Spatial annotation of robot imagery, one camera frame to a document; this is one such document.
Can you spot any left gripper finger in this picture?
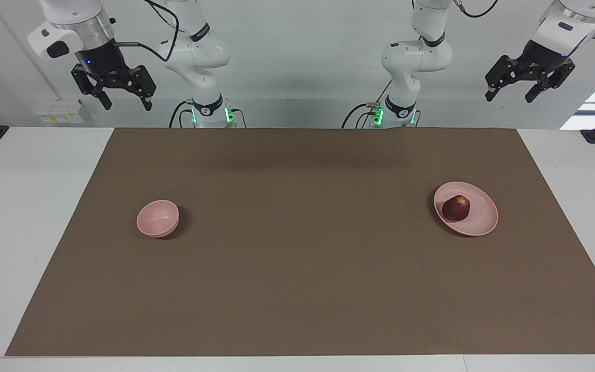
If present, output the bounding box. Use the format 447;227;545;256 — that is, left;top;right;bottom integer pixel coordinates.
486;54;525;101
525;63;576;103

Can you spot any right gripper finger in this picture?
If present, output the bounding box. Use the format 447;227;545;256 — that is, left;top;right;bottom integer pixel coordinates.
122;65;156;112
72;66;113;111

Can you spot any dark red apple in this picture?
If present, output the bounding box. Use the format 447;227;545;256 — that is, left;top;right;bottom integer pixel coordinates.
442;195;471;222

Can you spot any pink bowl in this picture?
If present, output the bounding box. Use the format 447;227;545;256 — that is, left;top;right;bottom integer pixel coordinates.
136;199;180;238

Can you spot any pink plate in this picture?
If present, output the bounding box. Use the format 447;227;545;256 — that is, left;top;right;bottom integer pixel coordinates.
433;181;499;237

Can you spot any brown table mat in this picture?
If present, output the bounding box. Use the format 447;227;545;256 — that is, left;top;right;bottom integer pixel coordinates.
6;128;595;357

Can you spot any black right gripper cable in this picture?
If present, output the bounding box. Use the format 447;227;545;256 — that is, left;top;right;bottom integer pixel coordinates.
114;0;180;63

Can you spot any white wall socket box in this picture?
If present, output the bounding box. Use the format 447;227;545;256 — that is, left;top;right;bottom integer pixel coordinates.
36;99;85;125

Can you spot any black arm base cable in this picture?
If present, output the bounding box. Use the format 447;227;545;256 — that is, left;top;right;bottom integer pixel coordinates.
169;100;195;128
341;102;381;129

